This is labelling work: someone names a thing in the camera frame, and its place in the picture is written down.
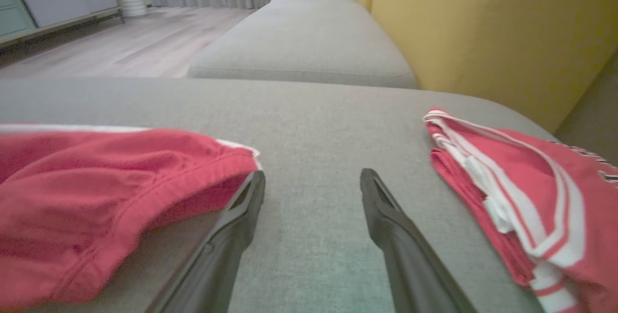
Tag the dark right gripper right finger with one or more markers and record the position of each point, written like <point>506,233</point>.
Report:
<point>410,255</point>

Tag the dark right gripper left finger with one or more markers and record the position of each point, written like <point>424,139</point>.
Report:
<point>217,255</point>

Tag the red white sports shorts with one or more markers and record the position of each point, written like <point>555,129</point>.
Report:
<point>96,197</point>

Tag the folded red white-striped garment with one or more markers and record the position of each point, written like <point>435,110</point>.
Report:
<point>521,182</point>

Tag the large grey sofa seat cushion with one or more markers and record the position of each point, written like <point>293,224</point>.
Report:
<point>314,134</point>

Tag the red jersey with black lettering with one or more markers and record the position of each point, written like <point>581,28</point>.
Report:
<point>603,163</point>

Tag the beige sofa backrest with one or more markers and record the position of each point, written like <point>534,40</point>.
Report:
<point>594,120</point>

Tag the narrow grey sofa seat cushion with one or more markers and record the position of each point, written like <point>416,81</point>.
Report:
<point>309,37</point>

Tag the large yellow back cushion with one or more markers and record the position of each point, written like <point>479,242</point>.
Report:
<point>483,28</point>

